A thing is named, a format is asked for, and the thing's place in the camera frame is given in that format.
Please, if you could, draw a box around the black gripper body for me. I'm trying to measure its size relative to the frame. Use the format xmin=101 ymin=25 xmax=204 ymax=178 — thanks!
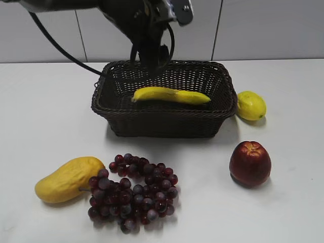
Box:
xmin=99 ymin=0 xmax=166 ymax=55

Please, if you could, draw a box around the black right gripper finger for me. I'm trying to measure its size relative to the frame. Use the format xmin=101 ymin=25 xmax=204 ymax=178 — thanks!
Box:
xmin=139 ymin=38 xmax=169 ymax=75

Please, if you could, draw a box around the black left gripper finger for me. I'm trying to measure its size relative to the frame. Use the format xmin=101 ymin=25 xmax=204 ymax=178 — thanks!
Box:
xmin=130 ymin=42 xmax=139 ymax=63

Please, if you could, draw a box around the yellow banana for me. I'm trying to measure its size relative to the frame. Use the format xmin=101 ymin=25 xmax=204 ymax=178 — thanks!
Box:
xmin=132 ymin=87 xmax=211 ymax=105

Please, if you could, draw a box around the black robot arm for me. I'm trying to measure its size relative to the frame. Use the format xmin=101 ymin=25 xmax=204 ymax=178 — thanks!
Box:
xmin=18 ymin=0 xmax=174 ymax=76

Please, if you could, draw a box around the dark brown wicker basket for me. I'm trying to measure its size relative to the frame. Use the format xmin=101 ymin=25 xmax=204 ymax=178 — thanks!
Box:
xmin=91 ymin=60 xmax=237 ymax=138

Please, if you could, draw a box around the yellow lemon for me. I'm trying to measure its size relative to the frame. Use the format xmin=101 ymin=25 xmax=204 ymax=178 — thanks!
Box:
xmin=237 ymin=91 xmax=267 ymax=121

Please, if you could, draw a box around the red apple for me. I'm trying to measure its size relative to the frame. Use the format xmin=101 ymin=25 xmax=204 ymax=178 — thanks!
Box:
xmin=229 ymin=141 xmax=272 ymax=188

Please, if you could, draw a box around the purple grape bunch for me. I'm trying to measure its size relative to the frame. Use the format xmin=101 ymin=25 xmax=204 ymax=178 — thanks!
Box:
xmin=88 ymin=153 xmax=179 ymax=233

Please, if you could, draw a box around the yellow mango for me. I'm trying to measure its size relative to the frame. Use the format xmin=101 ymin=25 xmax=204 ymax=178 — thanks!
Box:
xmin=34 ymin=156 xmax=105 ymax=204

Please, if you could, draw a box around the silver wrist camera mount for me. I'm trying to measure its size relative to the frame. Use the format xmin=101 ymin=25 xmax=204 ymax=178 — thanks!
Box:
xmin=161 ymin=0 xmax=193 ymax=26

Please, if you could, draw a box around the black cable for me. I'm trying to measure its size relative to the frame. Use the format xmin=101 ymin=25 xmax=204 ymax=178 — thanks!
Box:
xmin=27 ymin=11 xmax=108 ymax=76

